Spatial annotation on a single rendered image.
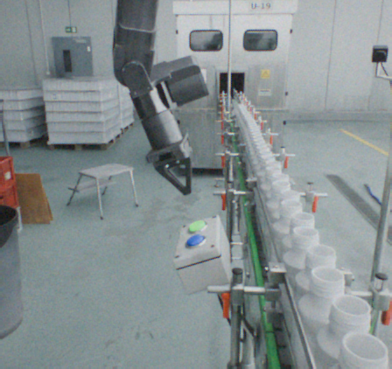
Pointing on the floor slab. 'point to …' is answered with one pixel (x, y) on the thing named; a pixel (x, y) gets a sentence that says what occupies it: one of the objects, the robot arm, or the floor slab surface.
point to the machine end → (242, 71)
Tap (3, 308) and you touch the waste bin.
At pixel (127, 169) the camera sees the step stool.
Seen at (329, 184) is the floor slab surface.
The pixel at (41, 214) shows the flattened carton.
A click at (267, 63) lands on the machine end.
